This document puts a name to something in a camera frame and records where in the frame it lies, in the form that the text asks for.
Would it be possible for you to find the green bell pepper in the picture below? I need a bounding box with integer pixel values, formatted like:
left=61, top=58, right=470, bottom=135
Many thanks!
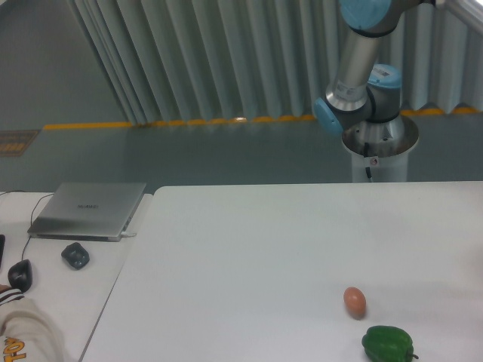
left=361, top=325, right=419, bottom=362

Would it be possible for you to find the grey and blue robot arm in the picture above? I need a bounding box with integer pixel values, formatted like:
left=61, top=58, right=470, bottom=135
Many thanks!
left=314, top=1, right=423, bottom=134

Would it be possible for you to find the black device at left edge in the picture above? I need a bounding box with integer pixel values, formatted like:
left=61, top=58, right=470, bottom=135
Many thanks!
left=0, top=234, right=6, bottom=268

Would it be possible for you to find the black mouse cable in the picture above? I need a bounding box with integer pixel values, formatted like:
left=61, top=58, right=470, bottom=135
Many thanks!
left=0, top=190, right=56, bottom=262

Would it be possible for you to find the brown egg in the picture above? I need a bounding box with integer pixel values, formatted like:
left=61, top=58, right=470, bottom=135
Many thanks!
left=343, top=287, right=366, bottom=314

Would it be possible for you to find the black power adapter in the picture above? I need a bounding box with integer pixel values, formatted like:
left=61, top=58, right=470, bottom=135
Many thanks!
left=61, top=242, right=90, bottom=270

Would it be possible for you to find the cream sleeved forearm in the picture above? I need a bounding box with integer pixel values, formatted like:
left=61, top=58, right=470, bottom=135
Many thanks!
left=1, top=285, right=66, bottom=361

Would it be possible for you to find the grey pleated curtain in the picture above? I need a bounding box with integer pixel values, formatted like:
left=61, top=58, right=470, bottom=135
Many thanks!
left=71, top=1, right=482, bottom=125

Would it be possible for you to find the silver closed laptop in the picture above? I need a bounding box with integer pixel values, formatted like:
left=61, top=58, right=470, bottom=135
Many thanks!
left=28, top=182, right=146, bottom=242

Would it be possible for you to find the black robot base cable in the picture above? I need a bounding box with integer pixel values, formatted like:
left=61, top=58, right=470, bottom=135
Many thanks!
left=363, top=142, right=378, bottom=183

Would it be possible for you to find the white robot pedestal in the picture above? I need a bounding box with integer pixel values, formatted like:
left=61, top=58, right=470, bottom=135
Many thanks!
left=342, top=115, right=419, bottom=183

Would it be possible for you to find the black computer mouse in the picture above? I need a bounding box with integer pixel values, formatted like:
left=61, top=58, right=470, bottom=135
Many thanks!
left=8, top=259, right=33, bottom=293

